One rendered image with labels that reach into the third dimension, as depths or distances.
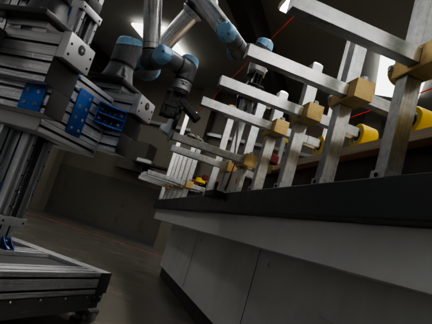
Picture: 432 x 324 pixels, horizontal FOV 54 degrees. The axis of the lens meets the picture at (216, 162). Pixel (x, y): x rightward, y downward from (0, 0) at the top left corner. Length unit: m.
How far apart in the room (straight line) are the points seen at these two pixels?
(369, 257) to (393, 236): 0.07
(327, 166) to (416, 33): 0.36
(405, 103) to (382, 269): 0.32
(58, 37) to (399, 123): 1.06
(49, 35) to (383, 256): 1.18
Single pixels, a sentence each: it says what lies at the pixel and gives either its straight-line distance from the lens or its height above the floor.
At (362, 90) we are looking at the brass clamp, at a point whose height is 0.94.
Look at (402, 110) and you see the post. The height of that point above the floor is 0.85.
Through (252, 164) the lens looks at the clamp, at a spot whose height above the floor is 0.83.
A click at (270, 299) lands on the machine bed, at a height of 0.35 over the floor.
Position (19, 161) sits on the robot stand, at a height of 0.57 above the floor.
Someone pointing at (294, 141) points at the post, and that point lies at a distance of 1.33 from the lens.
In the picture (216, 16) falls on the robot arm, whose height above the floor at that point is 1.37.
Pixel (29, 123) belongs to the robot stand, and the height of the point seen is 0.70.
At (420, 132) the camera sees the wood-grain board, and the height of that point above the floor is 0.89.
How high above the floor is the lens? 0.51
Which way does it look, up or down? 10 degrees up
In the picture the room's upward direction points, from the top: 17 degrees clockwise
